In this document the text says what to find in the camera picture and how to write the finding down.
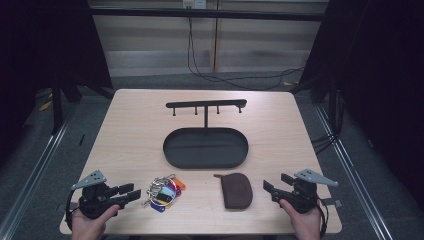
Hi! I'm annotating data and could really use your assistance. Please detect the black metal stand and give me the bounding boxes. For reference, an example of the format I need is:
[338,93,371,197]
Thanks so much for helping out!
[50,74,65,135]

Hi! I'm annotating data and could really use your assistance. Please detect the black key rack with tray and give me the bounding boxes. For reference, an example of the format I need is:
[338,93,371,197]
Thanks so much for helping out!
[162,98,249,170]

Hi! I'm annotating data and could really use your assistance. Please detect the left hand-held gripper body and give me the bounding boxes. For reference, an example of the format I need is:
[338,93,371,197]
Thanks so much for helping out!
[70,169,130,220]

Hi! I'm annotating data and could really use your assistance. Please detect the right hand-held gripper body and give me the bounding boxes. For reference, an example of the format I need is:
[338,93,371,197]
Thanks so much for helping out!
[277,168,339,214]

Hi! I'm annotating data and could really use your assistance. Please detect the key ring with coloured tags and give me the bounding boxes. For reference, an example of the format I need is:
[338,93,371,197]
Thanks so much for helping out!
[141,173,187,213]

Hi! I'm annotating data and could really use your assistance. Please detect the black wall cable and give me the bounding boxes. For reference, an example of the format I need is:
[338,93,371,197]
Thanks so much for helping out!
[187,16,305,92]

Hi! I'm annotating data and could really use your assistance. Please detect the black floor cables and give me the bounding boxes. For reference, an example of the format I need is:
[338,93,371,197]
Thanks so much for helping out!
[311,132,339,155]

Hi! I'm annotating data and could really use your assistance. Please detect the brown zip pouch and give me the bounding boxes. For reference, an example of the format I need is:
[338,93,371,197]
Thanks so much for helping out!
[213,172,254,211]

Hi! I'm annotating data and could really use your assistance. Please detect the left hand-held gripper cable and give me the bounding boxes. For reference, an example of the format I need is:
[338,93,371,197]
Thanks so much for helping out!
[65,189,75,232]

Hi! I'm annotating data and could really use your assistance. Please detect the white wall socket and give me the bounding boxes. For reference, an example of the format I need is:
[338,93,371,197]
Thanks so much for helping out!
[182,0,208,10]

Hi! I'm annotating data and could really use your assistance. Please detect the hand-held gripper cable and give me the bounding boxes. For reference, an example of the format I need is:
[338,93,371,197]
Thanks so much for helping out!
[316,197,330,238]
[65,189,75,232]

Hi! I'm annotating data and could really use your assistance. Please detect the right hand-held gripper cable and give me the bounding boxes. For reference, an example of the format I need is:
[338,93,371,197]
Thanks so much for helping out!
[316,197,330,238]

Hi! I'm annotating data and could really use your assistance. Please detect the metal floor rail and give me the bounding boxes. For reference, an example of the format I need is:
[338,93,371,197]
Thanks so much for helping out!
[0,108,78,240]
[314,103,395,240]

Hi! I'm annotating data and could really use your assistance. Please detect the black curtain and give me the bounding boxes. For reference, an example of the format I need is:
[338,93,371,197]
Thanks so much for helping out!
[298,0,424,201]
[0,0,114,168]

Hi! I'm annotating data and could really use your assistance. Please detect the person's right hand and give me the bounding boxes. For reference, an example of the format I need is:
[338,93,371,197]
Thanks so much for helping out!
[279,198,323,240]

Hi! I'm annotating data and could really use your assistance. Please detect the black horizontal bar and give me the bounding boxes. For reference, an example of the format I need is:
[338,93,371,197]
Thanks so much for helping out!
[89,7,328,22]

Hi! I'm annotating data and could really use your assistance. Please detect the yellow floor tape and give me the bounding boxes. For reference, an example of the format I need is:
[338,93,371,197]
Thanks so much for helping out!
[37,99,54,113]

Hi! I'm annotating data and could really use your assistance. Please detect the person's left hand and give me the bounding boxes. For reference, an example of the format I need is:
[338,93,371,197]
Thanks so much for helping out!
[70,204,121,240]

